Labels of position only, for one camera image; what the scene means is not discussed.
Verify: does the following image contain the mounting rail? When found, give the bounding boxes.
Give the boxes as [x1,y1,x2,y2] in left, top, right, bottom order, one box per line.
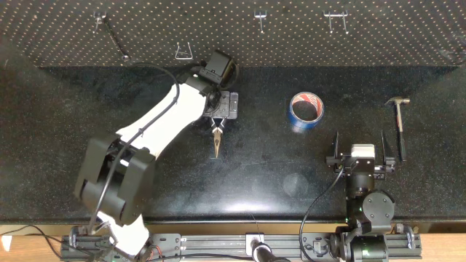
[60,222,423,262]

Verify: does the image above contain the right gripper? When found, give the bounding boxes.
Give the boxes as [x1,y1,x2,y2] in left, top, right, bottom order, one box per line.
[325,130,396,180]

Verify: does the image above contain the thin black wire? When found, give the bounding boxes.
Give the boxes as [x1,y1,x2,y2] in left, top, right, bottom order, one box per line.
[0,224,63,260]

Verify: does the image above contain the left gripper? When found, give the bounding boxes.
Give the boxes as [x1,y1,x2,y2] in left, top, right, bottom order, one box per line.
[203,90,240,119]

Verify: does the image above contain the metal hook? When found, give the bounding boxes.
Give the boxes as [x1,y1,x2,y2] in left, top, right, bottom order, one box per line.
[253,10,268,35]
[174,41,194,61]
[92,10,108,34]
[323,9,350,36]

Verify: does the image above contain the wrench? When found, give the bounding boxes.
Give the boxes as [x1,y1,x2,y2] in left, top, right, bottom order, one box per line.
[101,15,131,62]

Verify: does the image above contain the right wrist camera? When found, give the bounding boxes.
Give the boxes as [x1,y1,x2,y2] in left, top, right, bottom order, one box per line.
[350,143,376,160]

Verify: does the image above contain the black and white pliers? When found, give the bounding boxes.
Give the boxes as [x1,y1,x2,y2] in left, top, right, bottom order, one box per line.
[209,116,226,159]

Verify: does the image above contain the black pegboard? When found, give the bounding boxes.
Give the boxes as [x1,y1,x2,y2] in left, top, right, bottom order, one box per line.
[0,0,466,68]

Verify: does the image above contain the roll of blue tape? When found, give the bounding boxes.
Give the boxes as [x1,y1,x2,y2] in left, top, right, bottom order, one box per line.
[289,91,325,132]

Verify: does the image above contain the hammer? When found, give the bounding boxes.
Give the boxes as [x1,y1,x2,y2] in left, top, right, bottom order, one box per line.
[384,96,411,163]

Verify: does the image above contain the black cable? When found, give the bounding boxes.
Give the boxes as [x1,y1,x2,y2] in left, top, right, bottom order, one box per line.
[87,62,181,234]
[298,165,347,262]

